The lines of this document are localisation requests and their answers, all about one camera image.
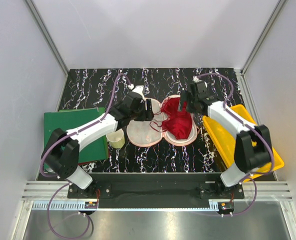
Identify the pink floral mesh laundry bag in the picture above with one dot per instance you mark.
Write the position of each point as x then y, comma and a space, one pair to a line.
142, 135

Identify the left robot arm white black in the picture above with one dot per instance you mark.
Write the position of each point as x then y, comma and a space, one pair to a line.
63, 148

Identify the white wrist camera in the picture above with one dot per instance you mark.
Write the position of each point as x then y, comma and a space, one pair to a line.
139, 89
196, 79

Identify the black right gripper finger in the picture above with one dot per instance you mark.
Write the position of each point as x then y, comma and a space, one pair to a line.
182, 100
190, 106

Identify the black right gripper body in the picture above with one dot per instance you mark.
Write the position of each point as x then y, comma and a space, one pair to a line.
191, 97

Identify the yellow plastic tray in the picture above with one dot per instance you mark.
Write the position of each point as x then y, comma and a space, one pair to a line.
245, 149

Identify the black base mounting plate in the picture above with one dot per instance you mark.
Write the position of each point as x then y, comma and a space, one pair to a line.
153, 192

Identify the cream ceramic mug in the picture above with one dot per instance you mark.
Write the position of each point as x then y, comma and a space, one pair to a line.
116, 139

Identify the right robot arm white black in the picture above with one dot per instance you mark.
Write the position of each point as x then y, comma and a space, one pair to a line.
234, 123

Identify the red lace bra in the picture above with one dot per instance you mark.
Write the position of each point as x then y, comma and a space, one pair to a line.
179, 124

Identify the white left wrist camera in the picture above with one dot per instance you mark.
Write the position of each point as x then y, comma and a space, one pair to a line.
139, 89

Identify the red folder under binder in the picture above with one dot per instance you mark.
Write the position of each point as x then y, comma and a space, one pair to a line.
92, 155

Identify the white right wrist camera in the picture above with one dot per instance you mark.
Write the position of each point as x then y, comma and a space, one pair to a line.
196, 79

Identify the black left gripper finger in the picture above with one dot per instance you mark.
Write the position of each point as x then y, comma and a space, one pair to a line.
148, 105
146, 115

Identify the aluminium rail frame front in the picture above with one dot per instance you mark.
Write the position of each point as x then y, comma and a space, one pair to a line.
270, 218

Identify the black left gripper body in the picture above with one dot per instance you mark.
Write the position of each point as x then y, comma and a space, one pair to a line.
135, 114

